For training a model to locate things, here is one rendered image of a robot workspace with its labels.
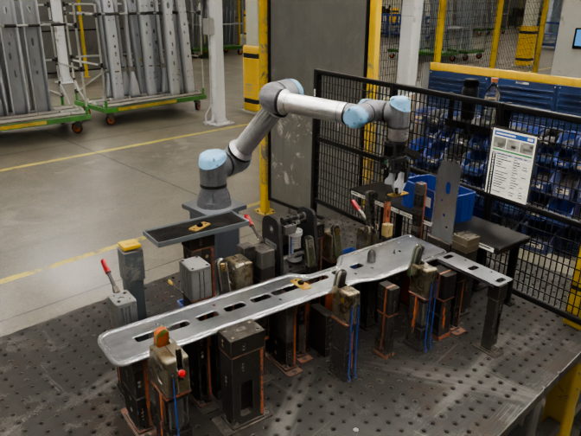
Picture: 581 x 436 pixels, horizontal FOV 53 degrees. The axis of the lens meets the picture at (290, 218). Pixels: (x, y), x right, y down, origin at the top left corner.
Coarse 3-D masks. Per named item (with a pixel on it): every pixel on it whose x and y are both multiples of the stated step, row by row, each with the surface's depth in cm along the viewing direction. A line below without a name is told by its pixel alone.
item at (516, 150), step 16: (496, 128) 244; (496, 144) 246; (512, 144) 239; (528, 144) 233; (496, 160) 247; (512, 160) 241; (528, 160) 235; (496, 176) 249; (512, 176) 243; (528, 176) 236; (496, 192) 251; (512, 192) 244; (528, 192) 238
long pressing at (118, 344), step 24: (408, 240) 243; (336, 264) 221; (360, 264) 222; (384, 264) 222; (408, 264) 222; (240, 288) 202; (264, 288) 203; (312, 288) 203; (168, 312) 186; (192, 312) 187; (216, 312) 188; (240, 312) 188; (264, 312) 188; (120, 336) 174; (192, 336) 175; (120, 360) 163
